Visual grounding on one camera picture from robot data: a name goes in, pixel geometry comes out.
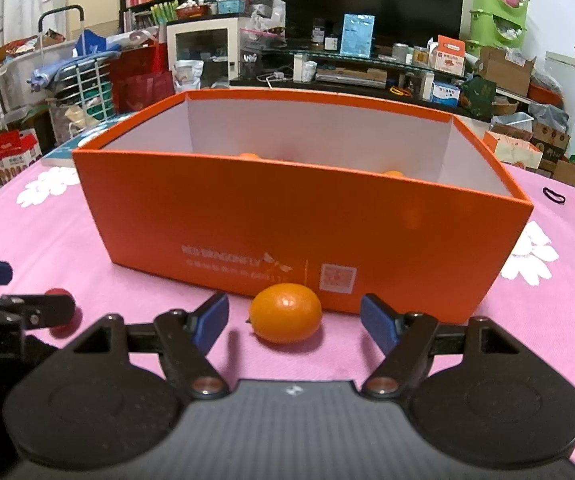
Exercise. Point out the white glass door cabinet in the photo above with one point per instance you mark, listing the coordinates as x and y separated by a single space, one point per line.
202 25

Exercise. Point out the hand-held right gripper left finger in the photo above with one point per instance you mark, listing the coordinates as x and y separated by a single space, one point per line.
212 320

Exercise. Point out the red white snack box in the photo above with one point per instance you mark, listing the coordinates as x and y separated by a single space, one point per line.
14 155

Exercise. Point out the red paper bag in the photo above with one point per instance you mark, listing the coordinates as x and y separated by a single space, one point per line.
142 90

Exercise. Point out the amber glass jar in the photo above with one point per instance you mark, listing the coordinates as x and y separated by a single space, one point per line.
420 56

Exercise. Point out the white black TV stand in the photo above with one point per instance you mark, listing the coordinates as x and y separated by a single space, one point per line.
367 91

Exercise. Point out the teal small basket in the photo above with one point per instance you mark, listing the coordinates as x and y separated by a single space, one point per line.
231 6

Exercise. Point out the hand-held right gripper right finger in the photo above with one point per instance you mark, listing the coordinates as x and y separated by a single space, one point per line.
380 322

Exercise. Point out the brown cardboard box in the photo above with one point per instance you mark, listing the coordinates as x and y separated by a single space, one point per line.
505 70

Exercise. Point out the silver disc player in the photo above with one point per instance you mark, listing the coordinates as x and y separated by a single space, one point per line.
350 76

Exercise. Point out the teal book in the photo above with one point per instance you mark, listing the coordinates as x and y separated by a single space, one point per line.
62 152

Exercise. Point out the white curtain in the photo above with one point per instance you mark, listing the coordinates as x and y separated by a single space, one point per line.
12 0

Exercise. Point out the dark green gift box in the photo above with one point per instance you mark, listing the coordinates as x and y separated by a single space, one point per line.
477 97

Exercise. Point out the silver tin can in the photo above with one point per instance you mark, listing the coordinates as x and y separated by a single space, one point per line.
401 52

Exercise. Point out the small orange white box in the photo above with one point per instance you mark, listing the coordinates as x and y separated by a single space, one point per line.
447 57

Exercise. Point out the pink floral tablecloth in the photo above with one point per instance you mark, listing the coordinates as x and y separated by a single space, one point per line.
42 240

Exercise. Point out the blue card packet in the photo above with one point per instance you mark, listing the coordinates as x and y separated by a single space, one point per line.
357 35

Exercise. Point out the orange cardboard box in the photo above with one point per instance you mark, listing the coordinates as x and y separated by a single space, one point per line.
267 220

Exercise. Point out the blue white tissue box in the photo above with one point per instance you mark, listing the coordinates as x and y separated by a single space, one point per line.
445 94

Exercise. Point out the white pouch bag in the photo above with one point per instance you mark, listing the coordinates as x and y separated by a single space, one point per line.
188 75

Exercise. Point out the small red fruit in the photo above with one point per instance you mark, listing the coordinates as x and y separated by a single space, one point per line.
62 330

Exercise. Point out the dark glass bottle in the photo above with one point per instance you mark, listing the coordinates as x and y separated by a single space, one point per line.
319 32

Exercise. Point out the small orange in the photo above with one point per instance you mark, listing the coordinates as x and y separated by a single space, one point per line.
393 174

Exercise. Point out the blue folded cloth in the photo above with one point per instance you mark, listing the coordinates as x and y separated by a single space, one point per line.
49 72

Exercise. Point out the orange white carton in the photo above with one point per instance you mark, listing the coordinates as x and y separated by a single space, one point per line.
512 150

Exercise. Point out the clear plastic storage bin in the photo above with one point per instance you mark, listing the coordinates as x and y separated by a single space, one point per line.
17 75

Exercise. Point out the blue shopping bag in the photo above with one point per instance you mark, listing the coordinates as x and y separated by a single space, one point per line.
89 42

